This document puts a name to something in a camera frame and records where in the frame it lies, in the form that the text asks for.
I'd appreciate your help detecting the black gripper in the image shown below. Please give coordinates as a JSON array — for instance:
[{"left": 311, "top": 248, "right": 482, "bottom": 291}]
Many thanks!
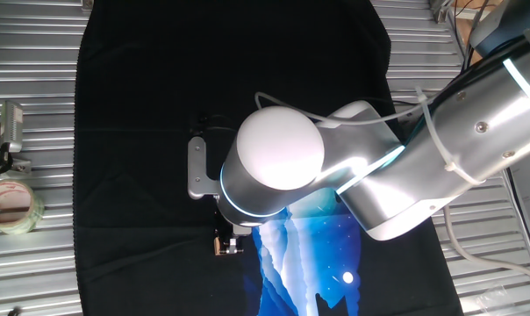
[{"left": 211, "top": 204, "right": 253, "bottom": 256}]

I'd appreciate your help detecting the black cloth with blue print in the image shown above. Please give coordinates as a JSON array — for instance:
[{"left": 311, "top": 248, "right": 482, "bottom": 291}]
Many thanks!
[{"left": 73, "top": 0, "right": 464, "bottom": 316}]

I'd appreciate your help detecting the clear tape roll red print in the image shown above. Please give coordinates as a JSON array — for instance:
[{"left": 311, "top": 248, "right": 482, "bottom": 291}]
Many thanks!
[{"left": 0, "top": 179, "right": 46, "bottom": 236}]

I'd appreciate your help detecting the white zip tie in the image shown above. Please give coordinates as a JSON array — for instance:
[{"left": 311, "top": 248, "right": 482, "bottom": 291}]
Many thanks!
[{"left": 414, "top": 85, "right": 486, "bottom": 186}]

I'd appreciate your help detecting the clear plastic bag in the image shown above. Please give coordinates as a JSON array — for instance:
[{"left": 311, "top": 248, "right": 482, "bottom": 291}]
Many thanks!
[{"left": 470, "top": 284, "right": 530, "bottom": 316}]

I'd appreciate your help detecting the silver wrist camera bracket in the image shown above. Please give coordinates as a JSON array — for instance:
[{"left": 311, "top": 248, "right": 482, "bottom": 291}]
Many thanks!
[{"left": 186, "top": 135, "right": 222, "bottom": 201}]

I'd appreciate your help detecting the thin grey cable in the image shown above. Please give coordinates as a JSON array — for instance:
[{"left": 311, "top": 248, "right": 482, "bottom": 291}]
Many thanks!
[{"left": 254, "top": 90, "right": 429, "bottom": 127}]

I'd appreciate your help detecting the thick grey hose with connector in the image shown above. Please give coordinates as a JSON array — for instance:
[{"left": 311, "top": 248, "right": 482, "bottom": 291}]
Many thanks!
[{"left": 442, "top": 204, "right": 530, "bottom": 287}]

